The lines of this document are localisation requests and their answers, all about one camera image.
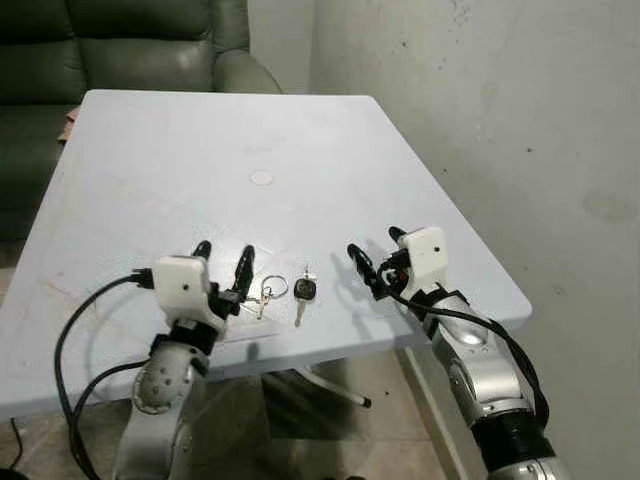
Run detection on silver keys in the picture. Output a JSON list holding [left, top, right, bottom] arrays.
[[243, 275, 290, 321]]

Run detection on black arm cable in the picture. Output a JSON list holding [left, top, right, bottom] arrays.
[[52, 266, 159, 480], [380, 285, 553, 431]]

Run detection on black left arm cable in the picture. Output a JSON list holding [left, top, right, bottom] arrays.
[[52, 266, 159, 480]]

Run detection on white table leg black foot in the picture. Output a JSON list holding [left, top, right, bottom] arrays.
[[290, 365, 373, 409]]

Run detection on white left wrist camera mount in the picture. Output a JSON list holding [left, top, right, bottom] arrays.
[[152, 256, 227, 332]]

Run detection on dark green leather armchair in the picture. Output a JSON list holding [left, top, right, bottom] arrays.
[[0, 0, 283, 241]]

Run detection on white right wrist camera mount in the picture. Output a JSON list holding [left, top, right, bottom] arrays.
[[400, 227, 451, 306]]

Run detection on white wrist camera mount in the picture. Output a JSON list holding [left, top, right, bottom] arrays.
[[152, 256, 227, 332], [400, 227, 451, 306]]

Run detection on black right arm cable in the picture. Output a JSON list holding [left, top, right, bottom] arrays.
[[380, 285, 553, 431]]

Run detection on black headed car key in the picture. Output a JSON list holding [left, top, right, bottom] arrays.
[[293, 264, 318, 329]]

